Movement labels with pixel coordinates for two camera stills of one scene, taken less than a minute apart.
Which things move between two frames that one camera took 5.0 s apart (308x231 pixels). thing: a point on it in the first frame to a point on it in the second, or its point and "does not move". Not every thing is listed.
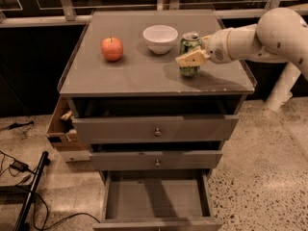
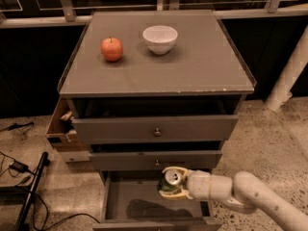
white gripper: (216, 47) to (198, 185)
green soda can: (190, 42) to (170, 182)
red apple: (112, 49) does not move
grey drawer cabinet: (154, 132) does not move
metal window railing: (61, 6) does not move
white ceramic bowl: (161, 38) does not move
